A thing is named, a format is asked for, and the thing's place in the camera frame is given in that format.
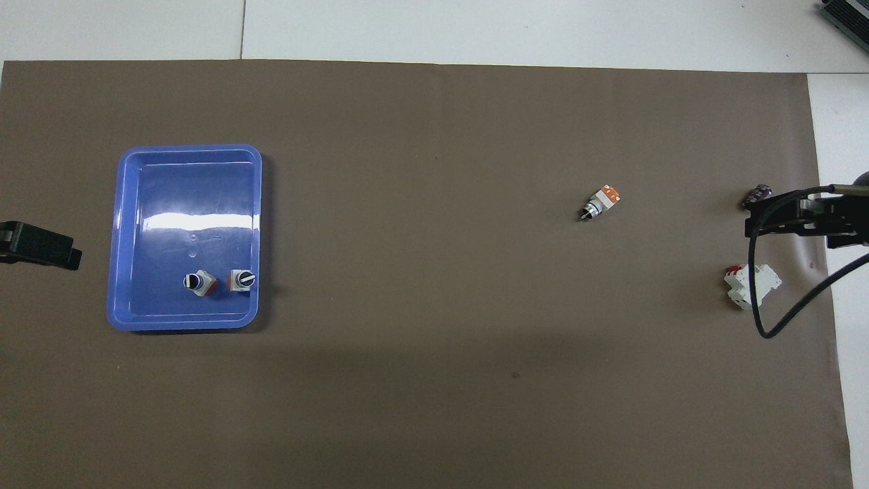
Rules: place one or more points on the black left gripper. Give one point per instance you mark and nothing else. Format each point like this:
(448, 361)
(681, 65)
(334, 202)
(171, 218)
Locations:
(27, 243)

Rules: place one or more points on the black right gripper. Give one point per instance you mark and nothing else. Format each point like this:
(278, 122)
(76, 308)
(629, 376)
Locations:
(845, 221)

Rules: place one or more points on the rotary selector switch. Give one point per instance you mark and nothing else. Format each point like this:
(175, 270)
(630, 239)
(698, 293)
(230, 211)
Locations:
(599, 202)
(199, 283)
(241, 280)

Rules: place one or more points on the small black terminal block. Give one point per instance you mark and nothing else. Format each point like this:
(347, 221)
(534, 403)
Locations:
(756, 197)

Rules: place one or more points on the white circuit breaker red lever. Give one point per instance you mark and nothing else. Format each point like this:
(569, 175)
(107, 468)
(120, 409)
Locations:
(752, 286)

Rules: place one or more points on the blue plastic tray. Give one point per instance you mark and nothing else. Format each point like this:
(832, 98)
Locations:
(190, 197)

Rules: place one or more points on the grey ribbed device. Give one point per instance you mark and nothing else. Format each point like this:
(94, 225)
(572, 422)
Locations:
(848, 17)

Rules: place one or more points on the brown paper mat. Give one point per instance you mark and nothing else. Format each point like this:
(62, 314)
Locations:
(434, 407)

